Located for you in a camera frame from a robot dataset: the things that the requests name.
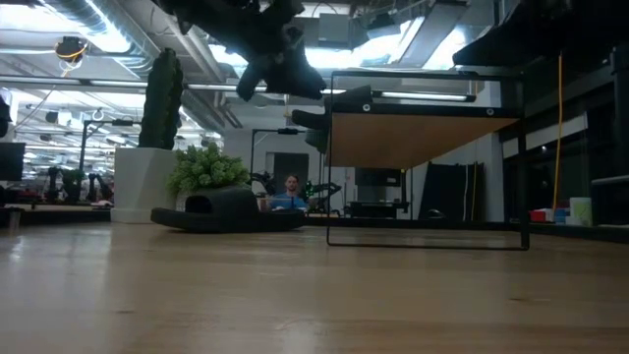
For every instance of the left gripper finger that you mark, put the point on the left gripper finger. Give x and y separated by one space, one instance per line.
250 83
297 78

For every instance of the black slide sandal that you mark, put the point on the black slide sandal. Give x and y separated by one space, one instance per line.
344 100
226 211

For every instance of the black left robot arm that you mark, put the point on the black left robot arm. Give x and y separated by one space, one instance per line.
206 15

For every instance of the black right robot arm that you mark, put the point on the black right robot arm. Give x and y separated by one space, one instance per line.
540 29

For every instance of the ceiling light tube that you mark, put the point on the ceiling light tube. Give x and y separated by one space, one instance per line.
334 91
211 87
423 96

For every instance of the black metal stand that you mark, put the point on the black metal stand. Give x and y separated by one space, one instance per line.
120 122
287 131

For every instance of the grey door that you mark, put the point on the grey door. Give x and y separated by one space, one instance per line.
290 164

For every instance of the tall green cactus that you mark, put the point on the tall green cactus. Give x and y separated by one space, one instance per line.
161 98

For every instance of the green succulent plant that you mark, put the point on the green succulent plant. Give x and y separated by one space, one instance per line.
206 169

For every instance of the person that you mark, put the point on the person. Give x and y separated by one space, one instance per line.
291 196

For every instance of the small grey succulent pot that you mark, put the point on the small grey succulent pot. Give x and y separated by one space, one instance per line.
181 200

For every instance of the white angular planter pot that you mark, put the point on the white angular planter pot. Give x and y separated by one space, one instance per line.
140 182

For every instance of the black workstation desk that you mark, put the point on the black workstation desk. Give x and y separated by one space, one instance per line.
376 209

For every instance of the black leaning panel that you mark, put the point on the black leaning panel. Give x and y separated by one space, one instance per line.
449 192

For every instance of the black monitor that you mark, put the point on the black monitor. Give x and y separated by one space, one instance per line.
11 161

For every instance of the red box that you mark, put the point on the red box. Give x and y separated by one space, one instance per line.
538 215

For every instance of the blue white box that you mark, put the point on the blue white box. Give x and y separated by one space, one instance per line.
561 215

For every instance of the white green container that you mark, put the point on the white green container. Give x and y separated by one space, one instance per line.
581 211

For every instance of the silver ceiling duct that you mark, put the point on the silver ceiling duct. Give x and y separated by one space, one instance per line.
98 24

